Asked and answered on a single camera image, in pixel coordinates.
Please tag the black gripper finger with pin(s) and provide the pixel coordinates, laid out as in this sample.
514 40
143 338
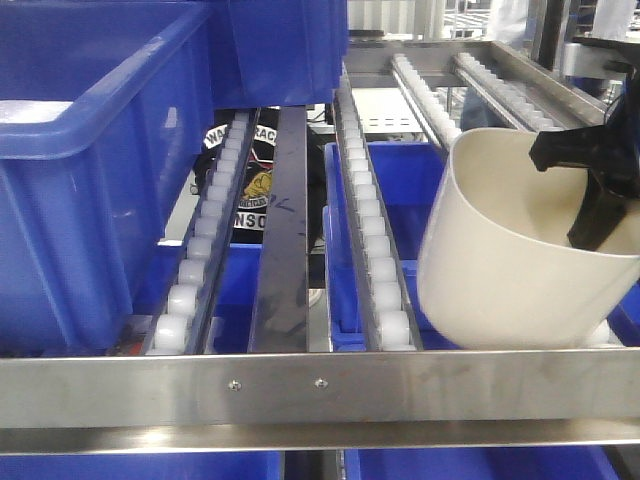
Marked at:
604 206

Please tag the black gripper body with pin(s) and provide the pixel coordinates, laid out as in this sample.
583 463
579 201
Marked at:
609 151

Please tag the white plastic bin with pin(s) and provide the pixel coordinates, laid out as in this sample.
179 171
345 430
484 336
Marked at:
496 269

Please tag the blue crate lower layer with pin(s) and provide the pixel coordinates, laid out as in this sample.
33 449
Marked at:
408 174

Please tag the blue crate upper shelf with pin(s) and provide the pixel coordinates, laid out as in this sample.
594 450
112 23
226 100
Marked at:
276 53

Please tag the rear right roller track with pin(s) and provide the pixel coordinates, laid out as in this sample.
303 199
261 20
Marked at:
491 101

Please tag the rear white roller track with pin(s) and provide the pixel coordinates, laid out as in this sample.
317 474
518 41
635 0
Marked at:
431 115

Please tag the white roller track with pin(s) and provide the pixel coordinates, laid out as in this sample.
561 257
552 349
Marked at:
431 115
387 316
182 322

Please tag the middle white roller track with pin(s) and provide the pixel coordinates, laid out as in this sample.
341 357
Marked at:
387 316

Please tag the blue crate bottom right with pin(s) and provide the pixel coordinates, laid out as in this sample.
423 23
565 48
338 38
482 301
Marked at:
555 462

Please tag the steel divider bar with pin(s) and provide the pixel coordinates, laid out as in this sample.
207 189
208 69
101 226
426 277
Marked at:
280 313

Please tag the person in black printed shirt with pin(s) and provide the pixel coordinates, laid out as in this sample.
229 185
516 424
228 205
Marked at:
250 217

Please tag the left white roller track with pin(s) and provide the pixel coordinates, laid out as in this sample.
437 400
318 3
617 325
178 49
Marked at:
182 322

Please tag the blue crate bottom left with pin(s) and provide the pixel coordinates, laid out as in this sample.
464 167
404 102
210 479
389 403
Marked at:
219 465

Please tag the large blue crate on rollers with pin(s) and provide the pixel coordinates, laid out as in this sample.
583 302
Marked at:
104 105

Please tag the steel front shelf rail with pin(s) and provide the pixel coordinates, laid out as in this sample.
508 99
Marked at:
319 401

